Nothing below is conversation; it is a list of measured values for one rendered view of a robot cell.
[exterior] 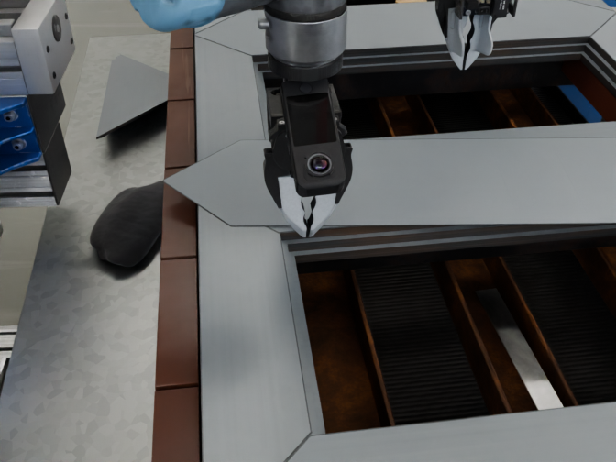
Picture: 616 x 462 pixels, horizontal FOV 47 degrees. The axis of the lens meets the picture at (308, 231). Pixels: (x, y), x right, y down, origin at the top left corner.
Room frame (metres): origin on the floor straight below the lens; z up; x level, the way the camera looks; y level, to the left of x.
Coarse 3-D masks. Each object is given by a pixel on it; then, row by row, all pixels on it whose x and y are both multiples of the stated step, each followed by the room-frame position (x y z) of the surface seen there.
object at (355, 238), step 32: (256, 64) 1.05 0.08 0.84; (352, 64) 1.07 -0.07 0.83; (384, 64) 1.07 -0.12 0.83; (416, 64) 1.07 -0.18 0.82; (448, 64) 1.08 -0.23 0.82; (480, 64) 1.09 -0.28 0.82; (608, 64) 1.05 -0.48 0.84; (512, 128) 0.83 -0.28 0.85; (544, 128) 0.83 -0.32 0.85; (576, 128) 0.83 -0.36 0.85; (608, 128) 0.83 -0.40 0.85; (576, 224) 0.65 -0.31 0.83; (608, 224) 0.65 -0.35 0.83; (288, 256) 0.59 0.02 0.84; (320, 256) 0.60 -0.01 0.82; (352, 256) 0.61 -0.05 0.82; (320, 416) 0.38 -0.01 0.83
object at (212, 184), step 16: (240, 144) 0.79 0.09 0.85; (208, 160) 0.75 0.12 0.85; (224, 160) 0.75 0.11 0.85; (192, 176) 0.72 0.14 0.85; (208, 176) 0.72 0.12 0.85; (224, 176) 0.72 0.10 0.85; (192, 192) 0.68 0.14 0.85; (208, 192) 0.68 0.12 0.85; (224, 192) 0.68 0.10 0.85; (208, 208) 0.65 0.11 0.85; (224, 208) 0.65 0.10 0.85
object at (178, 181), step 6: (186, 168) 0.74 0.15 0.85; (174, 174) 0.72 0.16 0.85; (180, 174) 0.72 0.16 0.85; (186, 174) 0.72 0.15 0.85; (168, 180) 0.71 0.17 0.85; (174, 180) 0.71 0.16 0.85; (180, 180) 0.71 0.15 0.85; (186, 180) 0.71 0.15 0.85; (174, 186) 0.70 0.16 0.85; (180, 186) 0.70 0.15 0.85; (186, 186) 0.70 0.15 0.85; (180, 192) 0.68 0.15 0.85
